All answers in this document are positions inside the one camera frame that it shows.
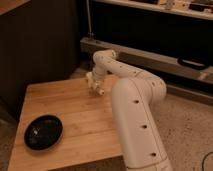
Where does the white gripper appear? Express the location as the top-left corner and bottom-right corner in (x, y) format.
(86, 72), (104, 89)

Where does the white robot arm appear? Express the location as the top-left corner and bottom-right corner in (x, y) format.
(86, 50), (173, 171)

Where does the black ceramic bowl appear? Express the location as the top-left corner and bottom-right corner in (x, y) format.
(24, 115), (63, 150)

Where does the metal pole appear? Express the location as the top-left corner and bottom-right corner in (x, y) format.
(86, 0), (94, 39)

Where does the wooden table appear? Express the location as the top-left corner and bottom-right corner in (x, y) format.
(8, 76), (121, 171)

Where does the grey metal beam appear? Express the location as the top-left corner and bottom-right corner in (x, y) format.
(80, 37), (213, 84)

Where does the wooden shelf with items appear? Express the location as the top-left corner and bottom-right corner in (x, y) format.
(94, 0), (213, 21)

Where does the black handle on beam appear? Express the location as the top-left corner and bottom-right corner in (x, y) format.
(177, 58), (210, 70)

